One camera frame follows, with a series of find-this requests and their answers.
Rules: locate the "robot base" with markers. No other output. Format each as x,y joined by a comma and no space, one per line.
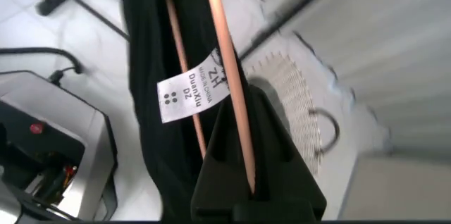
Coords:
70,111

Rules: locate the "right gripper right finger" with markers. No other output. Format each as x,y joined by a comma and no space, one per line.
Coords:
282,181

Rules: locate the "black garment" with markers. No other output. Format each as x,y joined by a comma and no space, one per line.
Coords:
151,41

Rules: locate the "white curtain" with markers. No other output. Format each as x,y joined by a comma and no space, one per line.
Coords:
387,41

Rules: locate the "pink clothes hanger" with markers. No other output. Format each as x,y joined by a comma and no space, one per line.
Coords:
227,58

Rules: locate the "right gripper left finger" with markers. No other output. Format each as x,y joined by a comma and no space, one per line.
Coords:
218,181

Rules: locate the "white laundry basket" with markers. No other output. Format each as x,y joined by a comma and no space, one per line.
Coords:
296,86

